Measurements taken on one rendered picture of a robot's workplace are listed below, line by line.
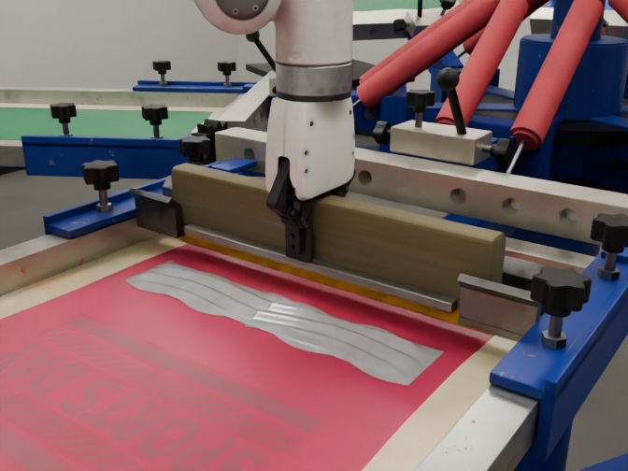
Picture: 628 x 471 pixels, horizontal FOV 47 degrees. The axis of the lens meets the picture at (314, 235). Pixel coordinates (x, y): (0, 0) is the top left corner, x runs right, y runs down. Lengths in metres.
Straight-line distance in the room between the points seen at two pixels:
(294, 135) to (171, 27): 5.14
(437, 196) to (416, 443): 0.43
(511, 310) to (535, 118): 0.51
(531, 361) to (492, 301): 0.09
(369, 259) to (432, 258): 0.07
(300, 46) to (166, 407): 0.34
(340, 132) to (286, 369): 0.25
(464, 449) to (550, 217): 0.43
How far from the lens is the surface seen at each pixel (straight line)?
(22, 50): 5.03
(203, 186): 0.84
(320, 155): 0.70
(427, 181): 0.92
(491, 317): 0.66
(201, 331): 0.70
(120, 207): 0.92
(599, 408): 2.43
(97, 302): 0.78
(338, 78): 0.69
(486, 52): 1.23
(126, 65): 5.52
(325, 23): 0.68
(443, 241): 0.67
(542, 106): 1.12
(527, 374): 0.57
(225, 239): 0.81
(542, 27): 2.08
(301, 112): 0.68
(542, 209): 0.87
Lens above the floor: 1.29
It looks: 21 degrees down
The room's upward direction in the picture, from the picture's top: straight up
